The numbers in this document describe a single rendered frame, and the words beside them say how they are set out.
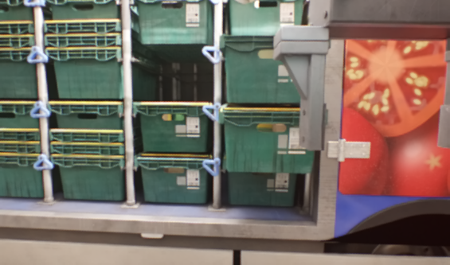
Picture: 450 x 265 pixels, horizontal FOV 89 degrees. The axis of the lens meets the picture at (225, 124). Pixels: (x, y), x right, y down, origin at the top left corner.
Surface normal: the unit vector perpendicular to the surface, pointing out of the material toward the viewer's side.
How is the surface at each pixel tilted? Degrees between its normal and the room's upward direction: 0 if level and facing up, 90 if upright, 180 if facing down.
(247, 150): 100
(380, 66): 90
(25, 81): 98
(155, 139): 91
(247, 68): 97
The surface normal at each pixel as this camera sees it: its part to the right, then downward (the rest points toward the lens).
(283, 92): -0.06, 0.23
